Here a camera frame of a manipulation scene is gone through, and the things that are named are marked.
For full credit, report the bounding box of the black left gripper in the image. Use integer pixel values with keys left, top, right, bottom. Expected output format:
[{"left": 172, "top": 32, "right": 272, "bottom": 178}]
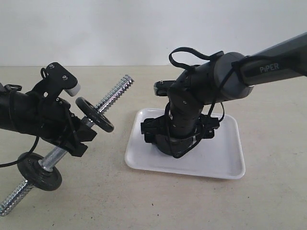
[{"left": 35, "top": 97, "right": 97, "bottom": 157}]

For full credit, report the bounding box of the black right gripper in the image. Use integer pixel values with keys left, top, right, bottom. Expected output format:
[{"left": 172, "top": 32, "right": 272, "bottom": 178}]
[{"left": 141, "top": 103, "right": 220, "bottom": 144}]

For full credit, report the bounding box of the black weight plate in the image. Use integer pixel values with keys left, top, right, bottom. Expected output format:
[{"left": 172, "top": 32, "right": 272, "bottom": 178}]
[
  {"left": 17, "top": 153, "right": 62, "bottom": 191},
  {"left": 155, "top": 135, "right": 195, "bottom": 159}
]

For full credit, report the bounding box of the black metal washer disc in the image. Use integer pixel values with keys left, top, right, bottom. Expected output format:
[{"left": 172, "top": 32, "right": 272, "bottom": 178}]
[{"left": 75, "top": 97, "right": 114, "bottom": 133}]

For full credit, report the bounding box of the chrome threaded dumbbell bar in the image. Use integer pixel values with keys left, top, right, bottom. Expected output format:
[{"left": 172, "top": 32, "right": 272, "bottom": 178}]
[{"left": 0, "top": 74, "right": 134, "bottom": 217}]

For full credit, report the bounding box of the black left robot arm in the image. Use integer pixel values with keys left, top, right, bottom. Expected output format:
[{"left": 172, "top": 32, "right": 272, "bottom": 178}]
[{"left": 0, "top": 84, "right": 97, "bottom": 157}]

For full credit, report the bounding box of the white rectangular tray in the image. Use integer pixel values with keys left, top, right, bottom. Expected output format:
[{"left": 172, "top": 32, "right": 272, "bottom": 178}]
[{"left": 125, "top": 108, "right": 246, "bottom": 180}]

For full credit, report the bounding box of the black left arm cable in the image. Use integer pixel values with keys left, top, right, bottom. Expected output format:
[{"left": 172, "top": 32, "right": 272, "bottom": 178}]
[{"left": 0, "top": 85, "right": 77, "bottom": 167}]

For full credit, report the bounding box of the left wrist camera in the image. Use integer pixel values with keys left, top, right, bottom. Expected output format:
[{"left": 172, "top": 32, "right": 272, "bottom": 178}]
[{"left": 41, "top": 62, "right": 81, "bottom": 97}]

